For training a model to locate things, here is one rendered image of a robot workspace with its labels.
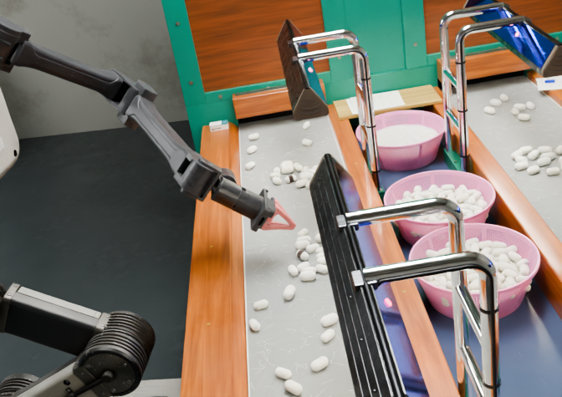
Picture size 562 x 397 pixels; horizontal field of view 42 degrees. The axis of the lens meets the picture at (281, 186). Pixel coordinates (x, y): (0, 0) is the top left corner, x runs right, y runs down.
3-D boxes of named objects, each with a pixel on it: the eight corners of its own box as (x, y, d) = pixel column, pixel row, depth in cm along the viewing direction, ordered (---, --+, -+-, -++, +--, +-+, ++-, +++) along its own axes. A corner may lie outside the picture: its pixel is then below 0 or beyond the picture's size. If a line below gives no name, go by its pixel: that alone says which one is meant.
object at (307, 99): (293, 121, 163) (289, 91, 159) (277, 45, 218) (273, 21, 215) (329, 115, 163) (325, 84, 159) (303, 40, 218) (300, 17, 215)
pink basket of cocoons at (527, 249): (428, 342, 146) (425, 303, 142) (400, 269, 170) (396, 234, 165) (560, 320, 145) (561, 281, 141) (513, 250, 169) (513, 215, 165)
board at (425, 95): (339, 120, 231) (339, 117, 230) (333, 104, 244) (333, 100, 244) (442, 103, 230) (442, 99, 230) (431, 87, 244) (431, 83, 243)
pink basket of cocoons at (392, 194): (427, 271, 167) (424, 236, 163) (367, 224, 190) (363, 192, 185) (519, 231, 176) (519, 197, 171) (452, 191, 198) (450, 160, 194)
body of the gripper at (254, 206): (270, 190, 168) (242, 176, 166) (273, 211, 159) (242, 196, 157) (256, 212, 171) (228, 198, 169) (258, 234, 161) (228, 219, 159)
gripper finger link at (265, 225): (300, 206, 170) (266, 188, 168) (303, 221, 164) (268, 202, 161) (285, 228, 173) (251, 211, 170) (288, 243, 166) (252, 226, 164)
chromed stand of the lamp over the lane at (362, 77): (317, 216, 198) (292, 58, 177) (309, 183, 215) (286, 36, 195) (386, 204, 197) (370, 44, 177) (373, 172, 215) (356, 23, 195)
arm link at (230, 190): (206, 201, 159) (219, 179, 158) (206, 190, 166) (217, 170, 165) (234, 215, 161) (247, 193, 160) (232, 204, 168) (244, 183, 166)
